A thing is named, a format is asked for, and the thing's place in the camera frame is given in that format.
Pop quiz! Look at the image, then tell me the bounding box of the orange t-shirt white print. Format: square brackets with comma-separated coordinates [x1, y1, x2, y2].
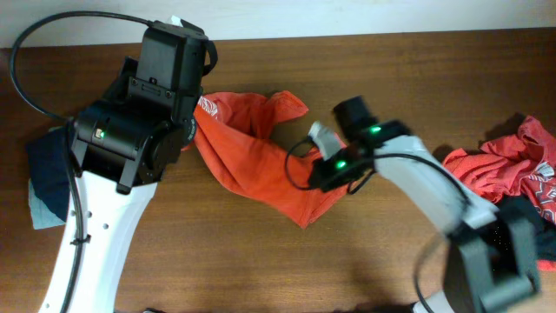
[189, 91, 348, 229]

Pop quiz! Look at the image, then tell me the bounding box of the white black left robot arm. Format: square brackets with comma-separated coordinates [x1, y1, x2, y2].
[41, 18, 217, 312]

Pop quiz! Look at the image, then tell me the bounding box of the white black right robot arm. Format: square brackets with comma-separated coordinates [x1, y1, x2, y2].
[307, 97, 541, 313]

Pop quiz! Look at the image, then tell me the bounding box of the black shirt in pile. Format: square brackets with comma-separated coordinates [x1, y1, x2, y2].
[497, 196, 555, 263]

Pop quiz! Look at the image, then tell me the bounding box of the red patterned shirt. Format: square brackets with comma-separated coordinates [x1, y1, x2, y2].
[442, 116, 555, 271]

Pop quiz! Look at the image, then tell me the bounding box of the folded light blue shirt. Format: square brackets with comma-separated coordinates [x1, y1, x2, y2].
[28, 181, 65, 230]

